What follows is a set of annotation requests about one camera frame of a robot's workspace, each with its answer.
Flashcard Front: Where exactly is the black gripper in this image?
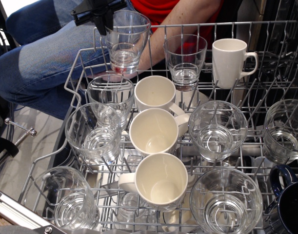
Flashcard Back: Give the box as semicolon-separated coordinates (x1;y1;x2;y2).
71;0;127;36

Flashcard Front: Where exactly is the clear glass cup red sticker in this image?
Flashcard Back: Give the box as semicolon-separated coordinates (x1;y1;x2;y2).
106;10;151;74

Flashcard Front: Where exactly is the person's bare forearm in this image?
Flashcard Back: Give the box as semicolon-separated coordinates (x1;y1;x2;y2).
95;0;219;80

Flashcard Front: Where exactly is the clear glass cup back centre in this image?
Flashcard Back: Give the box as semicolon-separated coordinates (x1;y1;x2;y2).
164;34;207;91

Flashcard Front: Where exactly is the clear glass cup centre right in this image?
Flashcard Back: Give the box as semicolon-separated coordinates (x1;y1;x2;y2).
188;100;248;162

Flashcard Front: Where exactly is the clear glass cup front left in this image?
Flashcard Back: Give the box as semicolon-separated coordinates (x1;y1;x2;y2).
23;166;99;231

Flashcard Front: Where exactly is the clear glass cup far right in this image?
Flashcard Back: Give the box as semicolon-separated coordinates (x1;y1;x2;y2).
262;99;298;164

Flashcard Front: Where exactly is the clear glass cup front right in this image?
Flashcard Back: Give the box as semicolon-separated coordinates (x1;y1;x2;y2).
190;168;263;234

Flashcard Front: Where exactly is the blue jeans leg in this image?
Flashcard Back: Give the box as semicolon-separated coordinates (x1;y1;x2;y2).
0;0;109;119

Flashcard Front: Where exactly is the white mug top of row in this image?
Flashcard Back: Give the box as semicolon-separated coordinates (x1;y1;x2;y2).
134;76;185;116

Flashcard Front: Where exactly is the white mug of row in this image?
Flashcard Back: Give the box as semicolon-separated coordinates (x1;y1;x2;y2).
118;153;188;212
134;76;185;116
129;108;189;156

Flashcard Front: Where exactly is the red shirt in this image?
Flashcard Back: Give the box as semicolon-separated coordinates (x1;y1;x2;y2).
130;0;224;56

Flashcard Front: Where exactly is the white mug middle of row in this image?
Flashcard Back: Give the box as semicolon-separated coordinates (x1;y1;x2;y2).
129;108;189;156

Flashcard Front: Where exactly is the tall white ceramic mug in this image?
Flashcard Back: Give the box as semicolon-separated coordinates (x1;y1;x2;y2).
212;39;258;89

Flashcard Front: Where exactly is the black clamp at left edge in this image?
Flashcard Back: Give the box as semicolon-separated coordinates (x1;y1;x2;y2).
0;137;19;165

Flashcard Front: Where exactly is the white mug bottom of row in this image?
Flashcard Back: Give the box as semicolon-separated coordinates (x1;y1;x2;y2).
118;153;188;212

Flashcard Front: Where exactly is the small glass in lower rack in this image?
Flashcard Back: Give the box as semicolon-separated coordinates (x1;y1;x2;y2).
117;192;146;221

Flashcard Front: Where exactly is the dark blue ceramic mug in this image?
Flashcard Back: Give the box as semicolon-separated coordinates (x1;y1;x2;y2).
263;164;298;234

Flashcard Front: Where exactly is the grey wire dishwasher rack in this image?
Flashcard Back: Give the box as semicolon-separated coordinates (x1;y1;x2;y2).
18;20;298;234

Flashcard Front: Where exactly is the chrome handle bar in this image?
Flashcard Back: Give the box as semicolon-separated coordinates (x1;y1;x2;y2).
4;118;37;147

